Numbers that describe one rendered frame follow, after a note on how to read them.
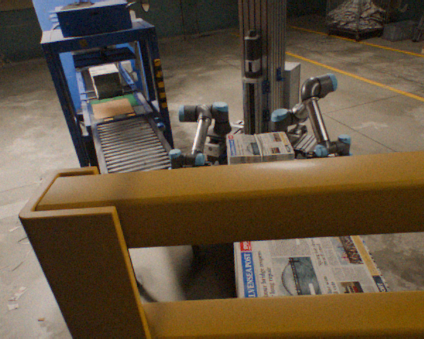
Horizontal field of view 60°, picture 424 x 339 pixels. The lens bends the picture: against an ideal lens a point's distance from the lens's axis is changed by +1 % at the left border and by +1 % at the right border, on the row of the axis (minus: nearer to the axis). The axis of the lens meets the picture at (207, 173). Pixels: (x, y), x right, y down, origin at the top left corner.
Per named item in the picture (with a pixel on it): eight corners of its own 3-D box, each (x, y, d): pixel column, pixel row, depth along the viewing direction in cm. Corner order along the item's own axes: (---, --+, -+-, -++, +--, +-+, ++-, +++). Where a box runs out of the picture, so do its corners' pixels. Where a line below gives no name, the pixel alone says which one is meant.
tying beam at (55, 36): (156, 38, 325) (155, 26, 320) (44, 56, 301) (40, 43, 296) (142, 28, 381) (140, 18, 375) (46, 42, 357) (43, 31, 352)
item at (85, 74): (141, 99, 417) (139, 91, 412) (83, 111, 401) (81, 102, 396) (121, 70, 544) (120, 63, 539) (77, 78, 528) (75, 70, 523)
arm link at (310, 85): (299, 77, 215) (325, 156, 212) (315, 73, 218) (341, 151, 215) (290, 85, 226) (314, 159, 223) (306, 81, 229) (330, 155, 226)
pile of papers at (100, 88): (124, 94, 409) (119, 70, 396) (97, 99, 402) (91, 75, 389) (119, 85, 441) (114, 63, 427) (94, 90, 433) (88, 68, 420)
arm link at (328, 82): (280, 115, 270) (314, 72, 219) (298, 110, 274) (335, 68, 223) (287, 129, 267) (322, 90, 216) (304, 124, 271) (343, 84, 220)
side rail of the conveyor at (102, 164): (118, 210, 235) (114, 195, 229) (109, 213, 234) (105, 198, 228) (99, 135, 346) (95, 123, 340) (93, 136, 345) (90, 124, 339)
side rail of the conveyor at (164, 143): (191, 191, 248) (189, 176, 242) (184, 193, 246) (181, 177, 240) (150, 123, 358) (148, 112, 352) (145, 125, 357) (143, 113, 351)
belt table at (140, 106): (155, 121, 358) (153, 111, 353) (87, 135, 342) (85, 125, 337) (141, 100, 416) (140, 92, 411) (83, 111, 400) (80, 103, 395)
